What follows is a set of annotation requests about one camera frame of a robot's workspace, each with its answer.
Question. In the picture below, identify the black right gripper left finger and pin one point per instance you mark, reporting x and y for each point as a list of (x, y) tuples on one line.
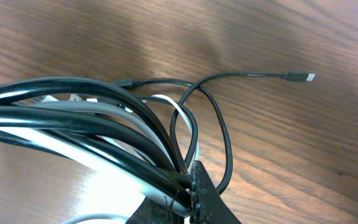
[(150, 212)]

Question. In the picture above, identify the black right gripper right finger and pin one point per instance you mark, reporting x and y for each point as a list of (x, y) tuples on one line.
[(207, 207)]

